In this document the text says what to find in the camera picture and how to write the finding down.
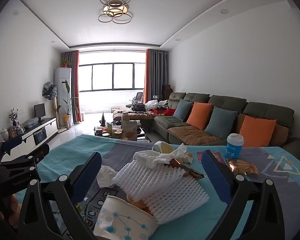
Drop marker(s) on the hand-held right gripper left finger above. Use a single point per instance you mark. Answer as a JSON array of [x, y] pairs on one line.
[[87, 172]]

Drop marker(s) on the red flat box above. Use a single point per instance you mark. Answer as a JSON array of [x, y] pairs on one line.
[[157, 111]]

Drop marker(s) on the small potted plant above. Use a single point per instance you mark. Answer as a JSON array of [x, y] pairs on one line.
[[65, 63]]

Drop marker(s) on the green clear plastic wrapper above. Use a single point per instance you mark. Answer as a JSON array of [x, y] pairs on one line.
[[81, 205]]

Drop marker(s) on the kraft snack bag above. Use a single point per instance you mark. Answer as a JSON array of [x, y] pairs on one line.
[[129, 130]]

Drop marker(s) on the blue paper cup white lid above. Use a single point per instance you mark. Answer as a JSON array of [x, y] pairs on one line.
[[234, 147]]

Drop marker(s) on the group of glass jars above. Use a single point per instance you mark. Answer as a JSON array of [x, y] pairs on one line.
[[107, 131]]

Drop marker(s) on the black office chair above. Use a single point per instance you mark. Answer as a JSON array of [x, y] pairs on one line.
[[137, 98]]

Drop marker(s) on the plastic wrapped bundle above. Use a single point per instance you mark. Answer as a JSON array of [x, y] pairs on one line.
[[30, 123]]

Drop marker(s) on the green sectional sofa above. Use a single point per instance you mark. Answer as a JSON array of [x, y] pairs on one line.
[[227, 102]]

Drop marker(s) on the tall leafy potted plant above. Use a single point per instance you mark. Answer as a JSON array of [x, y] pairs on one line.
[[70, 105]]

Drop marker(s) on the black cone ornament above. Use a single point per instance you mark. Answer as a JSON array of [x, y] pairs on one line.
[[103, 120]]

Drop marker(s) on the brown sofa seat pad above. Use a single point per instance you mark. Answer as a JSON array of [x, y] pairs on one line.
[[195, 135]]

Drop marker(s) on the black monitor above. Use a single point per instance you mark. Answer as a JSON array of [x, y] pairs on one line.
[[39, 110]]

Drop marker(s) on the teal printed blanket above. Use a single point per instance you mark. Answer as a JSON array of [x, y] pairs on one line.
[[72, 147]]

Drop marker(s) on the dark glass coffee table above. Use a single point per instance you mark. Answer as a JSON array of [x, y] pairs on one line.
[[142, 133]]

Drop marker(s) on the white clothes pile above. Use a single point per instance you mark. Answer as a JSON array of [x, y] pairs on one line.
[[155, 104]]

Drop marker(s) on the picture frame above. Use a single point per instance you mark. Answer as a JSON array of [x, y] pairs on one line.
[[12, 131]]

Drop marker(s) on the orange peel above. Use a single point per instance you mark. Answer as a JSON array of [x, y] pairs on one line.
[[140, 203]]

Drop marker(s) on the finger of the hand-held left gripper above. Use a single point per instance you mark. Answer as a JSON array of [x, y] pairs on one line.
[[27, 158], [13, 143]]

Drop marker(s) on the white tissue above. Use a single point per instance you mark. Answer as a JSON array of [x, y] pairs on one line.
[[152, 157], [106, 177]]

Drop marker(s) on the red cloth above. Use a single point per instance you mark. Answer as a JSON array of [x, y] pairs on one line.
[[170, 112]]

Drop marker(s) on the large window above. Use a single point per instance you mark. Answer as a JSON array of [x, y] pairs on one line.
[[110, 77]]

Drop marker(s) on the gold foil wrapper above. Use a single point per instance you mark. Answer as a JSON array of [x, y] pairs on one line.
[[187, 171], [242, 167]]

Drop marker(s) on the white standing air conditioner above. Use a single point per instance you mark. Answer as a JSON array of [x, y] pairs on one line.
[[61, 92]]

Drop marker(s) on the orange cushion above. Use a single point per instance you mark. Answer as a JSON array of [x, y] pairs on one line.
[[199, 116], [257, 131]]

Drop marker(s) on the white ceramic jar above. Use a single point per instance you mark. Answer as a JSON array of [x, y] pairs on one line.
[[4, 134]]

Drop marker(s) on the blue cushion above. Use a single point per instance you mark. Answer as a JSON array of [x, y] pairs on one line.
[[221, 122], [182, 110]]

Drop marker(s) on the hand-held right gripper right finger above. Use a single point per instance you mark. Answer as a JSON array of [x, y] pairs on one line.
[[215, 175]]

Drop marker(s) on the red snack wrapper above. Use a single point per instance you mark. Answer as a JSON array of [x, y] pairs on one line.
[[218, 156]]

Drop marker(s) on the white paper bowl blue dots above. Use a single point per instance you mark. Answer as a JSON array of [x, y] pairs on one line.
[[122, 217], [162, 147]]

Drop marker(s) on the brown stacked boxes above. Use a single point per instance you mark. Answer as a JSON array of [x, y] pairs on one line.
[[167, 91]]

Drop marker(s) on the white foam fruit net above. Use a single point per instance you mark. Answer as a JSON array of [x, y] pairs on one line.
[[165, 192]]

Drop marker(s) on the grey and orange curtain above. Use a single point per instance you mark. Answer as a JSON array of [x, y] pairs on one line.
[[155, 75], [72, 85]]

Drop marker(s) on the white TV cabinet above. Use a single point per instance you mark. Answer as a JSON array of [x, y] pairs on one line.
[[40, 132]]

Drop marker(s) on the small white projector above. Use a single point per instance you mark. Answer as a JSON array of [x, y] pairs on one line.
[[156, 96]]

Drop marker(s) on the person's left hand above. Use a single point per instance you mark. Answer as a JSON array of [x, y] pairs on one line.
[[7, 210]]

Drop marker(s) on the black clothes pile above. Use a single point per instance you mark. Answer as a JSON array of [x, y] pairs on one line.
[[139, 107]]

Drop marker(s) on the covered standing fan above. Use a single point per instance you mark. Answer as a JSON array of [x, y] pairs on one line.
[[49, 90]]

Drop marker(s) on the cracker snack wrapper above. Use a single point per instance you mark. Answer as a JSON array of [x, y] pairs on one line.
[[186, 158]]

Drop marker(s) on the vase with branches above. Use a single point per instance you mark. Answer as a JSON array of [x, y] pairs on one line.
[[13, 116]]

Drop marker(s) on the blue and white porcelain jar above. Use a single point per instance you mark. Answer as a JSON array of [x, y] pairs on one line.
[[20, 130]]

